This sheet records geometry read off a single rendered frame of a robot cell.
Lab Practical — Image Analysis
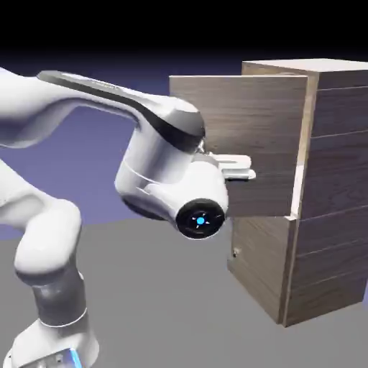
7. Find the large wooden cabinet door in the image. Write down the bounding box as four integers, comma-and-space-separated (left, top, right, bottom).
168, 74, 308, 218

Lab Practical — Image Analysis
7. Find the grey-brown wooden cabinet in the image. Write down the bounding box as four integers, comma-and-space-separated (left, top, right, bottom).
226, 58, 368, 328

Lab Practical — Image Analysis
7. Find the small wooden cabinet door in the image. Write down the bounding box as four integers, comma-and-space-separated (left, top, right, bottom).
226, 215, 297, 325

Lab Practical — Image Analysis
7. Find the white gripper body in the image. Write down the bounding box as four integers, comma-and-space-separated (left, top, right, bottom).
208, 151, 257, 182

